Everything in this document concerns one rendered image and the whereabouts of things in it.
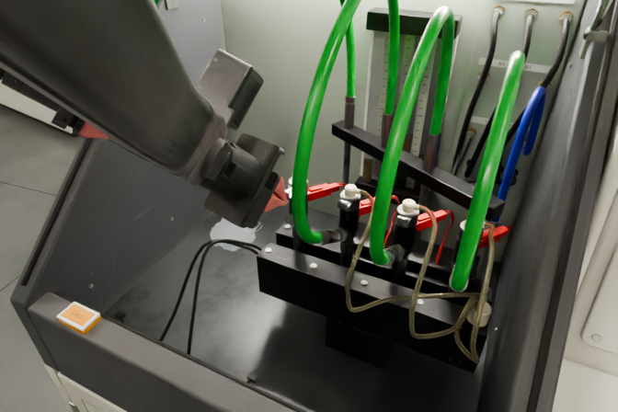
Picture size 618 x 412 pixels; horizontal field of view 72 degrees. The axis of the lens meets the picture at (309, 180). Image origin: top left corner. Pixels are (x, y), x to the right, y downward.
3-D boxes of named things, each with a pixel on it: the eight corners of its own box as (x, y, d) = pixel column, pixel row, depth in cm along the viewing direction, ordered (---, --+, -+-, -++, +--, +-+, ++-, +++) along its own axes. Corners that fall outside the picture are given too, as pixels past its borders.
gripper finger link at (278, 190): (310, 194, 57) (273, 170, 49) (285, 243, 56) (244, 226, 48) (273, 177, 60) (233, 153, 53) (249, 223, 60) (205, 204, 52)
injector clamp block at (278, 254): (261, 319, 74) (255, 254, 66) (288, 280, 82) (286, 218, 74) (463, 403, 62) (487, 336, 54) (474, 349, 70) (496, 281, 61)
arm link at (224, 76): (107, 126, 34) (203, 177, 34) (178, 4, 35) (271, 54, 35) (151, 147, 46) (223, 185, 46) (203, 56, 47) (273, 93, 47)
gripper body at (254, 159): (289, 153, 50) (253, 125, 44) (247, 231, 49) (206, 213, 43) (250, 137, 54) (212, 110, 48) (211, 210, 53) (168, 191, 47)
